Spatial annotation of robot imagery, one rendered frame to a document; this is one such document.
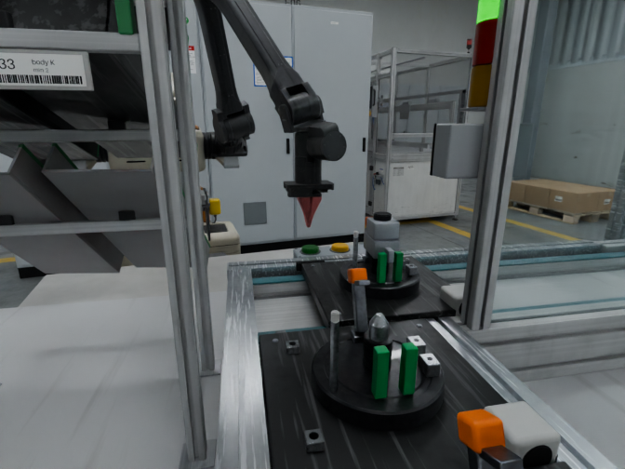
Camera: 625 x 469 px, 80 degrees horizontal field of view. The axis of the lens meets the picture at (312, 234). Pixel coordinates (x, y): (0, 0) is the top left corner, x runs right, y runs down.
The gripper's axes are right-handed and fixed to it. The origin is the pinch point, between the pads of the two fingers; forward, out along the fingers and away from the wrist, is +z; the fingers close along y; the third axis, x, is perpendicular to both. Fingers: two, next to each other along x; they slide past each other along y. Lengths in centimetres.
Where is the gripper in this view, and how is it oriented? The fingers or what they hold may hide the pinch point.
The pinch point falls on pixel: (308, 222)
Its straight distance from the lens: 84.0
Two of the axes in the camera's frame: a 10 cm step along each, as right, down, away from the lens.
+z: 0.0, 9.6, 2.7
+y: 9.8, -0.5, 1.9
